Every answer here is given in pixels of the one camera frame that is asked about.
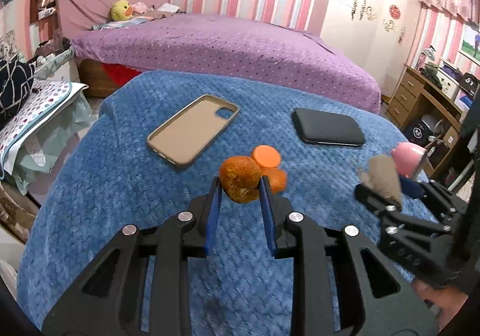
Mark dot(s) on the wooden desk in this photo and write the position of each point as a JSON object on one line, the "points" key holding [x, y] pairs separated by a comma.
{"points": [[414, 97]]}

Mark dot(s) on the white wardrobe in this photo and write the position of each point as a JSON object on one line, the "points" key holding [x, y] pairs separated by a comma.
{"points": [[374, 34]]}

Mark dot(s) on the pink steel-lined mug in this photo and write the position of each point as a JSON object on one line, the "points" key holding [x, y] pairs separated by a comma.
{"points": [[409, 159]]}

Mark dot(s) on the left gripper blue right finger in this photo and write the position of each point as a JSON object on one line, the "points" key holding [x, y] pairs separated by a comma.
{"points": [[342, 284]]}

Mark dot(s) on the orange round peel cap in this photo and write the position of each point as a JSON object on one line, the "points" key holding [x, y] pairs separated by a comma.
{"points": [[266, 156]]}

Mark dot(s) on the small orange peel piece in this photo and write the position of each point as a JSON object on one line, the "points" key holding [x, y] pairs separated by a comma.
{"points": [[277, 179]]}

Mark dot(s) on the white storage box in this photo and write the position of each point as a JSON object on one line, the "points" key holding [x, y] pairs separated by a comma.
{"points": [[450, 86]]}

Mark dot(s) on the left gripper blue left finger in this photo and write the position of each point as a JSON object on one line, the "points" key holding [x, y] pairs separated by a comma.
{"points": [[138, 283]]}

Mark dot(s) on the yellow duck plush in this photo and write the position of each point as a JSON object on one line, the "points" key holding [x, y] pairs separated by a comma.
{"points": [[121, 10]]}

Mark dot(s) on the blue fleece blanket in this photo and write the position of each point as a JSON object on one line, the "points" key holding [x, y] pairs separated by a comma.
{"points": [[114, 179]]}

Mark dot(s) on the beige phone case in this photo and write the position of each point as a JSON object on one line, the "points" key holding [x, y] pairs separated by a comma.
{"points": [[184, 136]]}

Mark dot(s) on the dark patterned bag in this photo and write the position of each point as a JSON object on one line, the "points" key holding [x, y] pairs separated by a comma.
{"points": [[16, 84]]}

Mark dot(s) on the purple dotted bed cover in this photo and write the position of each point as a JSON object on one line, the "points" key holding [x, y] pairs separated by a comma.
{"points": [[234, 47]]}

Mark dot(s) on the heart patterned cloth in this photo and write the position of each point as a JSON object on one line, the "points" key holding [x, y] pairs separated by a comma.
{"points": [[51, 98]]}

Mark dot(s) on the black wallet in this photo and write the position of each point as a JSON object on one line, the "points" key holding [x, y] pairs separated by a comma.
{"points": [[326, 128]]}

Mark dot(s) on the right hand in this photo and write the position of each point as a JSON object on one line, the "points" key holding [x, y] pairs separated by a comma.
{"points": [[449, 300]]}

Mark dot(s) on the black box under desk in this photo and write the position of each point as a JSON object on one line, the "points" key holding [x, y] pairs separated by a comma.
{"points": [[418, 132]]}

